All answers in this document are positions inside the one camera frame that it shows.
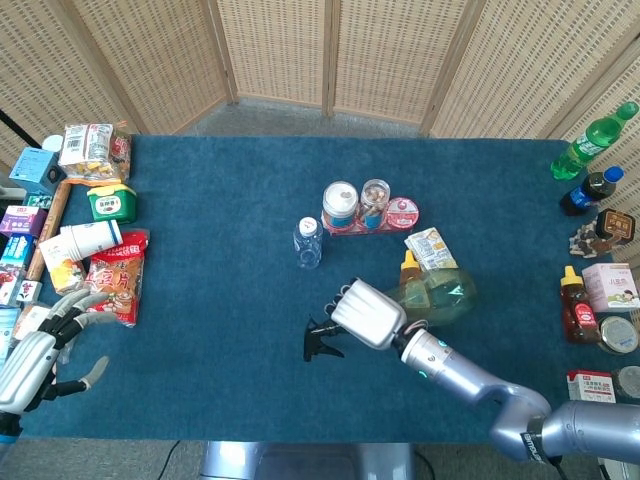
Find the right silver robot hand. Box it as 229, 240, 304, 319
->
323, 277, 408, 351

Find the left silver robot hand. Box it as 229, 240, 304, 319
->
0, 288, 111, 414

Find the green spray bottle black trigger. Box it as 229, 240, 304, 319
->
301, 267, 479, 363

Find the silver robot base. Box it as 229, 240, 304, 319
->
198, 440, 417, 480

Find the amber honey squeeze bottle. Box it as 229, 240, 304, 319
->
398, 249, 427, 314

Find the clear empty water bottle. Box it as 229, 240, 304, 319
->
292, 216, 324, 271

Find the dark honey bottle red label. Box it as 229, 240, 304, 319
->
559, 265, 602, 345

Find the dark cola bottle blue cap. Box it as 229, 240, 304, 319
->
559, 165, 626, 217

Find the green soda bottle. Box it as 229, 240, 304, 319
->
550, 101, 640, 181

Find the pale blue packet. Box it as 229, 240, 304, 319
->
0, 305, 22, 371

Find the orange white packet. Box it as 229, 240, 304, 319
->
11, 302, 52, 342

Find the white box pink flower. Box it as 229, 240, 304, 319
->
16, 278, 45, 304

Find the pink clear tray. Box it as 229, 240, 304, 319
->
321, 212, 392, 237

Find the red fruit carton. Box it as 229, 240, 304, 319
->
0, 259, 27, 307

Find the yellow white snack packet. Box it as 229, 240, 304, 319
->
403, 226, 460, 273

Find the pink round lidded cup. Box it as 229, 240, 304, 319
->
383, 196, 421, 232

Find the yellow white fruit packet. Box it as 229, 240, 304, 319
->
38, 234, 89, 295

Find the white-lidded jar blue label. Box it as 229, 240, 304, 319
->
320, 180, 362, 229

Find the clear jar of snacks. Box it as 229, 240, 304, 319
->
357, 178, 392, 230

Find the blue white carton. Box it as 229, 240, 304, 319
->
0, 233, 37, 275

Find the red chips bag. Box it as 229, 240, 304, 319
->
82, 229, 151, 329

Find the purple box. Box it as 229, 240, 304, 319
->
0, 204, 48, 238

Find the blue table mat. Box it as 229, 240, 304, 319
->
19, 133, 632, 444

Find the green tub yellow lid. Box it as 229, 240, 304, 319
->
86, 182, 138, 225

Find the light blue box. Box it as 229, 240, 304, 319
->
8, 146, 68, 197

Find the white barcode snack bag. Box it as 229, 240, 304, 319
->
57, 123, 116, 181

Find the red white small box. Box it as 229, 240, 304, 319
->
566, 369, 618, 403

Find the red clear snack bag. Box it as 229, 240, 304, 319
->
107, 121, 133, 184

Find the pink white carton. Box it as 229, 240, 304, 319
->
580, 262, 640, 314

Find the jar with round metal lid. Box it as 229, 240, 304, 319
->
598, 314, 640, 357

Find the brown hexagonal box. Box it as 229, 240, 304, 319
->
594, 208, 637, 250

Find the glass jar grey lid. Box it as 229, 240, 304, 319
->
610, 365, 640, 404

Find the black cable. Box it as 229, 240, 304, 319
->
158, 439, 182, 480

